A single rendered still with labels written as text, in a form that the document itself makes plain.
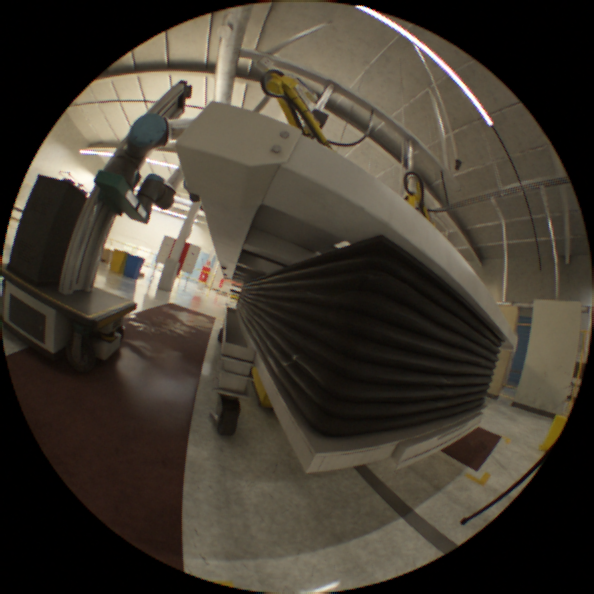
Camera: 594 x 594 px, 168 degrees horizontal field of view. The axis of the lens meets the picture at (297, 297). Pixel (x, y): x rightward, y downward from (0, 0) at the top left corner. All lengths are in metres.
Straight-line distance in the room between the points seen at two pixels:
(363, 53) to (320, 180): 9.77
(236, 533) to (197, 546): 0.12
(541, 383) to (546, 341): 0.77
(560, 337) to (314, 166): 4.84
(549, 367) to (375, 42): 10.51
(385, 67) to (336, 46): 2.05
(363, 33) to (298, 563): 10.42
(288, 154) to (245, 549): 0.80
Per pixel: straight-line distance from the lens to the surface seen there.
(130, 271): 6.72
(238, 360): 0.80
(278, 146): 0.25
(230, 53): 8.68
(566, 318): 4.97
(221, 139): 0.26
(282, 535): 0.71
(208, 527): 0.68
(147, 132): 0.95
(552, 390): 4.83
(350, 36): 9.93
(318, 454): 0.34
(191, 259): 9.22
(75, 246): 1.23
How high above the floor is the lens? 0.62
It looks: 4 degrees up
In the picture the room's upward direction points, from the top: 17 degrees clockwise
